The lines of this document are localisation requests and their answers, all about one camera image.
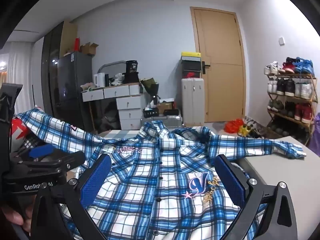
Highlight white curtain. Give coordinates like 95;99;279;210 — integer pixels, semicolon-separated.
0;41;45;110

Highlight black white checkered cloth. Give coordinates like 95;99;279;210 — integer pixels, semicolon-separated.
21;132;47;152

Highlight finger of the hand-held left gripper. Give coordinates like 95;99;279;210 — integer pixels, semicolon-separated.
28;146;55;159
10;151;87;174

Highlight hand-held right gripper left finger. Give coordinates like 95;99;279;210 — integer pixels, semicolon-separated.
31;153;112;240

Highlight black printed box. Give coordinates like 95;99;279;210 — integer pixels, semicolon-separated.
125;60;139;73

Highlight white desk with drawers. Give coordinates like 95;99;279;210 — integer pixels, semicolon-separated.
81;82;145;131

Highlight person's left hand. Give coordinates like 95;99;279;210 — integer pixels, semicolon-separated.
0;203;25;227

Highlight silver suitcase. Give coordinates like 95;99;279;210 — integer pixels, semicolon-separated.
140;115;183;131

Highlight brown open carton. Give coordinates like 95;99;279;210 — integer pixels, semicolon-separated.
156;102;174;113

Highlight blue plaid shirt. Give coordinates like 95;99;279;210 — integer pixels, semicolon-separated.
15;107;307;240

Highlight dark grey refrigerator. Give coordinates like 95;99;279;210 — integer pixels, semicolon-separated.
56;51;95;131

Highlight dark glass wardrobe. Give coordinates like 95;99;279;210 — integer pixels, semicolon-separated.
41;21;78;120

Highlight white upright suitcase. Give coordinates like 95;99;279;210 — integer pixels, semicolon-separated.
181;77;206;127

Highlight yellow lid shoe box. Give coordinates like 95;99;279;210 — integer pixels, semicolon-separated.
180;52;201;62

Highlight black white loose shoes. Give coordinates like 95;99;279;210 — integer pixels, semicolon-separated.
244;116;266;139

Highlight wooden door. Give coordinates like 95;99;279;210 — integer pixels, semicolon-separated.
190;6;247;123

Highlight grey arched frame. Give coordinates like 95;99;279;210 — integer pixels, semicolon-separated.
97;60;127;88

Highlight yellow toy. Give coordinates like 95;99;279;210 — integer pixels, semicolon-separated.
237;124;251;137

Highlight purple garment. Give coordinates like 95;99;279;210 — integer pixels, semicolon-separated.
309;112;320;153

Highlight wooden shoe rack with shoes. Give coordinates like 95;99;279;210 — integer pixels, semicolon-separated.
264;57;316;140

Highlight red black shoe box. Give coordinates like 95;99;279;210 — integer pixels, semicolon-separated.
182;70;201;79

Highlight black round hat box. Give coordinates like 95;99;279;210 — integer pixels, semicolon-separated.
122;72;140;84

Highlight orange plastic bag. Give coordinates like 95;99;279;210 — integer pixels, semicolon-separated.
224;119;244;134

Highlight open cardboard box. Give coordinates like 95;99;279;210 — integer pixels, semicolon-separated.
79;42;99;56

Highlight white electric kettle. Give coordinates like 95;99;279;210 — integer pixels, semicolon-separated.
93;73;106;88

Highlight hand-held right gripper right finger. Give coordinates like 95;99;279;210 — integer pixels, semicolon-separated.
214;154;298;240

